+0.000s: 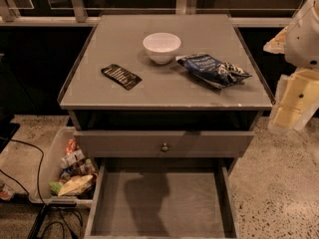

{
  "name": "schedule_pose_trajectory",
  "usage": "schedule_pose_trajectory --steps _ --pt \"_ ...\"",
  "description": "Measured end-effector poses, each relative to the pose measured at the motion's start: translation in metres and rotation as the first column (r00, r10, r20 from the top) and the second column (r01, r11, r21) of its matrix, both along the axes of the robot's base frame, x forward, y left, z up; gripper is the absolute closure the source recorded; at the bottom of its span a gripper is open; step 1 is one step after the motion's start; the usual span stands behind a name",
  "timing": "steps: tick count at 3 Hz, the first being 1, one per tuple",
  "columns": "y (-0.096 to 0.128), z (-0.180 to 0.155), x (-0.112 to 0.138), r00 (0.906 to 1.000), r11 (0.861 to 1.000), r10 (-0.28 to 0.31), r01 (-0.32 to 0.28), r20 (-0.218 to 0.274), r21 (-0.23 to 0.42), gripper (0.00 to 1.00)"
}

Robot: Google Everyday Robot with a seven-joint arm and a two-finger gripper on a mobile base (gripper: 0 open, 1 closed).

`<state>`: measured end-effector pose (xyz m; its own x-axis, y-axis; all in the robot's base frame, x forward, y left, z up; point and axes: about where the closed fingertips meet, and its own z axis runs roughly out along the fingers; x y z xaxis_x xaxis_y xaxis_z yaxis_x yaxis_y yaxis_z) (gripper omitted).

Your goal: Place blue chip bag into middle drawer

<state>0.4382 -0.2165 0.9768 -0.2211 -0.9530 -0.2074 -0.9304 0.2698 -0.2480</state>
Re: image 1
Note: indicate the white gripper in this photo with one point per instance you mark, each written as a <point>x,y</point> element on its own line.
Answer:
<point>303,45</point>

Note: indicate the blue chip bag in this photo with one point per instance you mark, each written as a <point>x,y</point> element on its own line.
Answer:
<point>218,74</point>

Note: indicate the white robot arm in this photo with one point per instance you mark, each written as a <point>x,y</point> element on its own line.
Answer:
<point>302,37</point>

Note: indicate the grey drawer cabinet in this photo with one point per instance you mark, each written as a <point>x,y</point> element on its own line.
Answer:
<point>168,97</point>

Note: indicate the brass drawer knob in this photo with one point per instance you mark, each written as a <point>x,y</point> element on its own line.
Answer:
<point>164,147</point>

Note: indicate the closed grey top drawer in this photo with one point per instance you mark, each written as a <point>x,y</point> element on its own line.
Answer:
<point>147,143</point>

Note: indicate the open grey middle drawer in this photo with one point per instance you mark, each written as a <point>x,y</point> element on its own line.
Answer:
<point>162,198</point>

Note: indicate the yellow snack bag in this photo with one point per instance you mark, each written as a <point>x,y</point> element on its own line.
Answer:
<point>76,185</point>

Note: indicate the white ceramic bowl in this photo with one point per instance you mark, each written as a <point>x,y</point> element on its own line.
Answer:
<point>161,47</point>

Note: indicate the black snack packet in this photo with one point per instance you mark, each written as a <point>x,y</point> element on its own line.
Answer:
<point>121,76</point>

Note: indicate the metal window railing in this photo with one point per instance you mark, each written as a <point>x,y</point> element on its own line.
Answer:
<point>89,12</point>

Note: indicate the clear plastic storage bin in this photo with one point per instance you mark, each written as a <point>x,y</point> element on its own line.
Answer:
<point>50,171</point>

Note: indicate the green snack packet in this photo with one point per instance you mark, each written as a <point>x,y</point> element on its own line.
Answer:
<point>55,187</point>

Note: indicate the black box at left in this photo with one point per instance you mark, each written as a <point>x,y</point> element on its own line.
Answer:
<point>7,127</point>

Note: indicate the red white object on floor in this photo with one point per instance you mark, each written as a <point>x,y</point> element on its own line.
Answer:
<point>6,193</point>

